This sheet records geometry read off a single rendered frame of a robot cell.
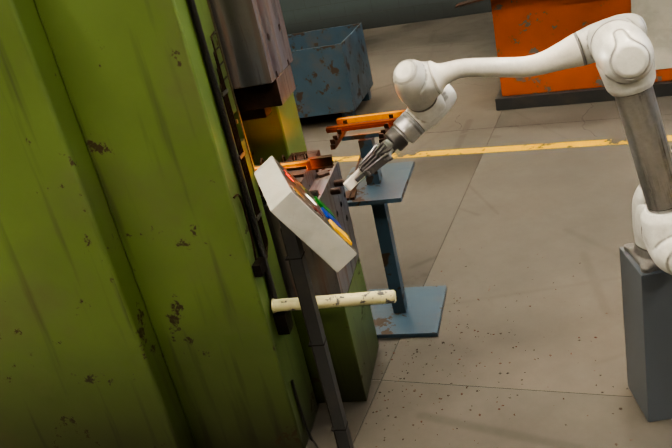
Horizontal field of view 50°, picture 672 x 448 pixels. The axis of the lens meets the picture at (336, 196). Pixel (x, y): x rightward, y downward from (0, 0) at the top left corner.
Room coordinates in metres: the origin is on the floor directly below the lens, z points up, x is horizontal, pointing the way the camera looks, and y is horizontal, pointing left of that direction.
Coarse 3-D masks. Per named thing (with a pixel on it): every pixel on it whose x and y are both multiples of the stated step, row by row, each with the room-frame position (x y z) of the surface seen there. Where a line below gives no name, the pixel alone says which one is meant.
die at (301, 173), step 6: (282, 162) 2.65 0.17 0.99; (288, 168) 2.55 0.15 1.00; (294, 168) 2.54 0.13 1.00; (300, 168) 2.54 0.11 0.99; (306, 168) 2.53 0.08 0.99; (294, 174) 2.50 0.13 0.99; (300, 174) 2.49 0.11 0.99; (306, 174) 2.51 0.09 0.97; (312, 174) 2.58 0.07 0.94; (300, 180) 2.45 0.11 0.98; (306, 180) 2.50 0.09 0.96; (312, 180) 2.57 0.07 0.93; (258, 186) 2.49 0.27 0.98; (306, 186) 2.48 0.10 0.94
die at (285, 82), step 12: (288, 72) 2.59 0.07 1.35; (264, 84) 2.45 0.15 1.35; (276, 84) 2.44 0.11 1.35; (288, 84) 2.55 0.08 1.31; (240, 96) 2.48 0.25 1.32; (252, 96) 2.47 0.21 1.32; (264, 96) 2.45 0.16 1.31; (276, 96) 2.44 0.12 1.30; (288, 96) 2.52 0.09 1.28; (240, 108) 2.48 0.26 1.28; (252, 108) 2.47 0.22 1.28
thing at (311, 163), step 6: (318, 156) 2.55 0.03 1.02; (324, 156) 2.54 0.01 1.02; (330, 156) 2.52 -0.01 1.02; (288, 162) 2.59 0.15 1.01; (294, 162) 2.58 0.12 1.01; (300, 162) 2.56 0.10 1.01; (306, 162) 2.54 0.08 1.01; (312, 162) 2.55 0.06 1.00; (318, 162) 2.54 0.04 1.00; (324, 162) 2.53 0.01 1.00; (330, 162) 2.53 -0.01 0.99; (312, 168) 2.54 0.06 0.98; (318, 168) 2.53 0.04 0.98; (324, 168) 2.53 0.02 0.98
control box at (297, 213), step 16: (272, 160) 2.10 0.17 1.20; (256, 176) 2.08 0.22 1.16; (272, 176) 1.99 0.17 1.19; (272, 192) 1.89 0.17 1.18; (288, 192) 1.81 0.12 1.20; (304, 192) 2.02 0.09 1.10; (272, 208) 1.80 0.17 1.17; (288, 208) 1.80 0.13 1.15; (304, 208) 1.81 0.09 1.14; (320, 208) 2.01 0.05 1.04; (288, 224) 1.80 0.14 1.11; (304, 224) 1.81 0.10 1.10; (320, 224) 1.82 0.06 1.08; (304, 240) 1.81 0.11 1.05; (320, 240) 1.81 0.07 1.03; (336, 240) 1.82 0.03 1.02; (320, 256) 1.81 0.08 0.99; (336, 256) 1.82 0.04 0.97; (352, 256) 1.83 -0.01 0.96
